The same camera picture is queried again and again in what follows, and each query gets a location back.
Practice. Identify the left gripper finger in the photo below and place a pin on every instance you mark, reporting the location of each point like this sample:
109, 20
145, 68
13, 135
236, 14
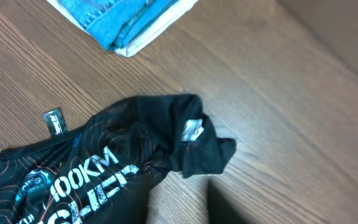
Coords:
220, 210

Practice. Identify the black cycling jersey orange lines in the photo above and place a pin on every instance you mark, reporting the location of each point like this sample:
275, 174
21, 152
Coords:
101, 171

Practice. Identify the folded blue jeans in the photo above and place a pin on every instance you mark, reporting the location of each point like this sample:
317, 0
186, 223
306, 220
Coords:
114, 23

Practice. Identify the folded white cloth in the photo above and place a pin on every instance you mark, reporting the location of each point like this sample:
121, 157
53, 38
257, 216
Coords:
142, 40

